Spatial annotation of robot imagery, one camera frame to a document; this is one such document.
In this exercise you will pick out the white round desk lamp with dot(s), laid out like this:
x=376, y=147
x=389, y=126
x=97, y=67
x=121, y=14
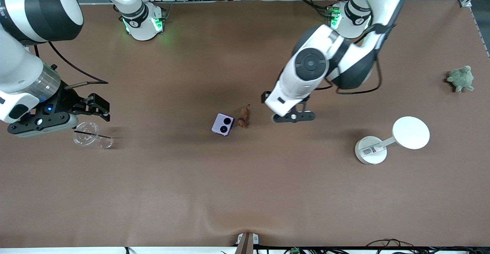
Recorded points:
x=410, y=133

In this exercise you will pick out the green plush turtle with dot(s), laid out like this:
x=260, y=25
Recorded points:
x=461, y=79

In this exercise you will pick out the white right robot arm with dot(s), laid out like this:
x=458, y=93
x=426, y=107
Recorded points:
x=23, y=74

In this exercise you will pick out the brown lion statue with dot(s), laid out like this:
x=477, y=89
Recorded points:
x=242, y=117

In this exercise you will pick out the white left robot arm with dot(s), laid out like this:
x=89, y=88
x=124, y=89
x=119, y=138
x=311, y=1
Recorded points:
x=310, y=64

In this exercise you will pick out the black straw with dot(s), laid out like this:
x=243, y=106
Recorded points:
x=86, y=133

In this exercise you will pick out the clear plastic cup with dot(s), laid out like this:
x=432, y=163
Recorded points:
x=87, y=135

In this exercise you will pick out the lavender flip phone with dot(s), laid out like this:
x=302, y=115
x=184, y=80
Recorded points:
x=222, y=124

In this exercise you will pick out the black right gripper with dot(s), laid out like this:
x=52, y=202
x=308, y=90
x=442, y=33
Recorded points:
x=68, y=100

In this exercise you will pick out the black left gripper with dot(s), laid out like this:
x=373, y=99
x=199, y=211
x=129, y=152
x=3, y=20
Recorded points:
x=263, y=97

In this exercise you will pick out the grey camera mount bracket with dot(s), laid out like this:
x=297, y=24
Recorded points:
x=247, y=244

